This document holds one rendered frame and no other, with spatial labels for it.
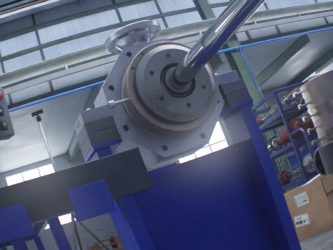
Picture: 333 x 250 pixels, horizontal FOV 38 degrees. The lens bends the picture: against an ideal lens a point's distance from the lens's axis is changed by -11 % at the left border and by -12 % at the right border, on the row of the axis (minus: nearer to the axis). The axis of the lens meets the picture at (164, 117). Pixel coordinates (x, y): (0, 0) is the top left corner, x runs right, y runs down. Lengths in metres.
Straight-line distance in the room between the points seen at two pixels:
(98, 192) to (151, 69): 0.56
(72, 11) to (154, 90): 7.76
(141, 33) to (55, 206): 0.93
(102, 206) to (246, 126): 0.83
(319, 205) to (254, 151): 1.78
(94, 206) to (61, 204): 0.11
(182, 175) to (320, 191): 1.89
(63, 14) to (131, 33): 7.41
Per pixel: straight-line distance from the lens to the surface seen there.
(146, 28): 2.26
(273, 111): 4.81
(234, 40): 9.48
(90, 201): 1.66
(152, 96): 1.94
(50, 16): 9.56
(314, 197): 3.93
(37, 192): 1.65
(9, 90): 8.09
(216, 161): 2.27
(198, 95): 2.01
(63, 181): 1.67
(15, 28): 9.42
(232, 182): 2.28
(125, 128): 2.08
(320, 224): 3.96
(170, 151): 2.07
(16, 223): 1.62
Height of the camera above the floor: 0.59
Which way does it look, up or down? 11 degrees up
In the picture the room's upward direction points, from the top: 21 degrees counter-clockwise
